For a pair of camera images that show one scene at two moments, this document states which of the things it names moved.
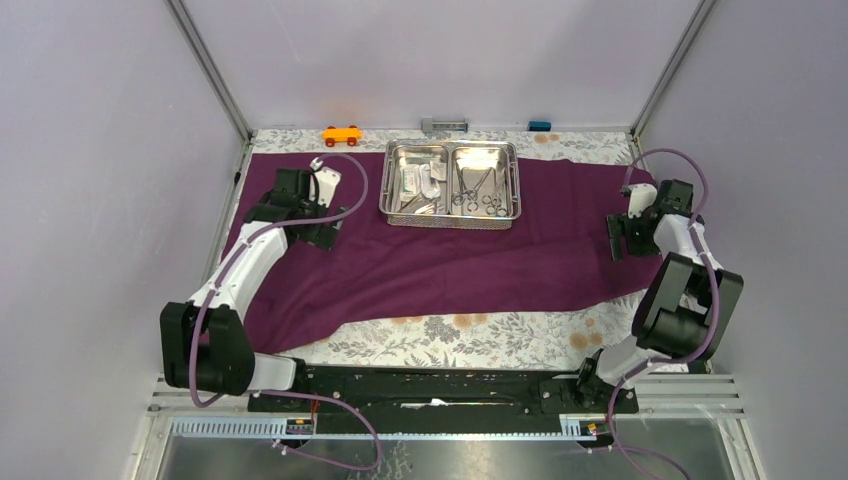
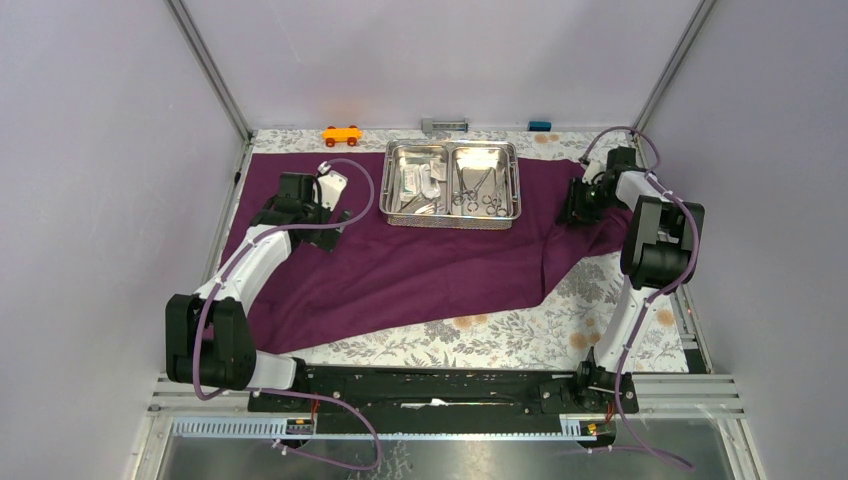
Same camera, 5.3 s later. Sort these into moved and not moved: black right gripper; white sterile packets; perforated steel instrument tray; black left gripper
Moved: black right gripper
Not moved: perforated steel instrument tray; black left gripper; white sterile packets
